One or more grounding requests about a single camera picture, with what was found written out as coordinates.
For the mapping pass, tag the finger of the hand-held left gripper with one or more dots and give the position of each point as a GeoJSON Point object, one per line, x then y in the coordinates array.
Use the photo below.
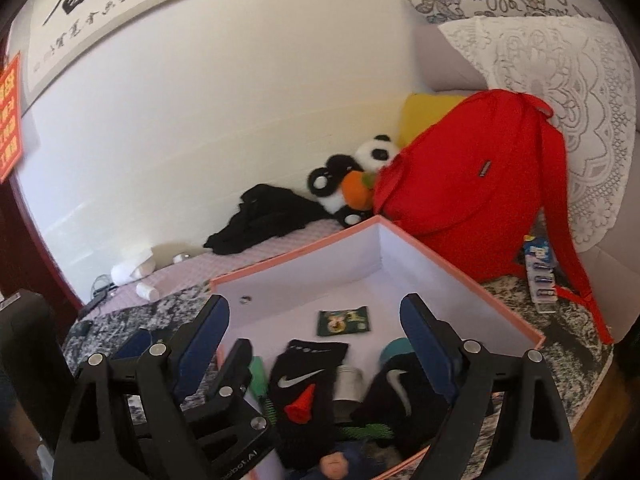
{"type": "Point", "coordinates": [237, 365]}
{"type": "Point", "coordinates": [136, 342]}

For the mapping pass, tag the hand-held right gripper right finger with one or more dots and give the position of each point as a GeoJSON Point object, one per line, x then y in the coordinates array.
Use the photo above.
{"type": "Point", "coordinates": [425, 355]}

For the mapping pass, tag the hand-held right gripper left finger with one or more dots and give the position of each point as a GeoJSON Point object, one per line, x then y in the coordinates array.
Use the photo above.
{"type": "Point", "coordinates": [202, 347]}

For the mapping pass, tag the green plastic stick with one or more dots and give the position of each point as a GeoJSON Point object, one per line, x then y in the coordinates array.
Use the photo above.
{"type": "Point", "coordinates": [258, 377]}

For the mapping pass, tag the teal glasses case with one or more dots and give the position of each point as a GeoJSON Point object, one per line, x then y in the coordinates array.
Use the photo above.
{"type": "Point", "coordinates": [392, 350]}

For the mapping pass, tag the black sock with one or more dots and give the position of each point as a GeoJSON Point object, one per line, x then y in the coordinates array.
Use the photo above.
{"type": "Point", "coordinates": [300, 360]}
{"type": "Point", "coordinates": [400, 395]}

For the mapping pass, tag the red plastic cone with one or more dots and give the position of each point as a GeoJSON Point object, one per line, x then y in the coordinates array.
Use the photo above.
{"type": "Point", "coordinates": [302, 405]}

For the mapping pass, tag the small metal can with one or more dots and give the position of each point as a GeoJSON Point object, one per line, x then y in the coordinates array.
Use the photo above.
{"type": "Point", "coordinates": [347, 382]}

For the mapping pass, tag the dark green snack packet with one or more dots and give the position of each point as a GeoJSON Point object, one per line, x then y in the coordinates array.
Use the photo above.
{"type": "Point", "coordinates": [342, 321]}

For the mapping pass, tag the pink cardboard box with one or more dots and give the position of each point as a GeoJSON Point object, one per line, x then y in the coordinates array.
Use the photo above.
{"type": "Point", "coordinates": [400, 260]}

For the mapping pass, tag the dark blue cloth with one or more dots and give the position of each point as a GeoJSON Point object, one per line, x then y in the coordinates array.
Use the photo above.
{"type": "Point", "coordinates": [370, 465]}

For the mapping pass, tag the white pill bottle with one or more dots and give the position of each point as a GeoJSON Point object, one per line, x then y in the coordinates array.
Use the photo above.
{"type": "Point", "coordinates": [147, 290]}

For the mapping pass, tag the black power strip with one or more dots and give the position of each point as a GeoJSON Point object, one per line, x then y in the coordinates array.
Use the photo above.
{"type": "Point", "coordinates": [94, 303]}

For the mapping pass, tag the small black object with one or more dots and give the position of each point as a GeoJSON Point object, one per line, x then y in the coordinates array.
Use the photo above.
{"type": "Point", "coordinates": [80, 329]}

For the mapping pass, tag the white tissue roll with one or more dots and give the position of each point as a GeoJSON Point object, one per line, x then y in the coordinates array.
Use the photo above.
{"type": "Point", "coordinates": [125, 270]}

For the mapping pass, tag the white charger plug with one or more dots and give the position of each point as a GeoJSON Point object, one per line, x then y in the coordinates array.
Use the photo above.
{"type": "Point", "coordinates": [181, 258]}

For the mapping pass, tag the battery blister pack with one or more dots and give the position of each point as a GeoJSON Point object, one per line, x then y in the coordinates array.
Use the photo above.
{"type": "Point", "coordinates": [542, 280]}

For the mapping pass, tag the black clothing pile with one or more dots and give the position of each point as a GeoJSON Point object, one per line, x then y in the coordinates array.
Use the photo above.
{"type": "Point", "coordinates": [265, 220]}

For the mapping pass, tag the red backpack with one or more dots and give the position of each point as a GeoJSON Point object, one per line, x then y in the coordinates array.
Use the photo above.
{"type": "Point", "coordinates": [475, 200]}

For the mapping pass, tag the orange plush fruit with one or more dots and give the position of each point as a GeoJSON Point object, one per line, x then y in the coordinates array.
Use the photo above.
{"type": "Point", "coordinates": [357, 192]}

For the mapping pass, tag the panda plush toy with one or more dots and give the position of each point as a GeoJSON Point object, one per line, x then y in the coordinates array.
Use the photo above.
{"type": "Point", "coordinates": [372, 152]}

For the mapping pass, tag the yellow pillow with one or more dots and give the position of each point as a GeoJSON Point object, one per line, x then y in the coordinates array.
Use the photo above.
{"type": "Point", "coordinates": [425, 115]}

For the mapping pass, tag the red sign with yellow characters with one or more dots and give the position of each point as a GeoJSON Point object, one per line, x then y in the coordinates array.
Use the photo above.
{"type": "Point", "coordinates": [9, 120]}

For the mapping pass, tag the grey cushion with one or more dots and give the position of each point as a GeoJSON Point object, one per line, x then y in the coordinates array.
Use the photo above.
{"type": "Point", "coordinates": [440, 60]}

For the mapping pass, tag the dark red door frame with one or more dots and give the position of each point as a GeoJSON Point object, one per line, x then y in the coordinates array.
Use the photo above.
{"type": "Point", "coordinates": [20, 240]}

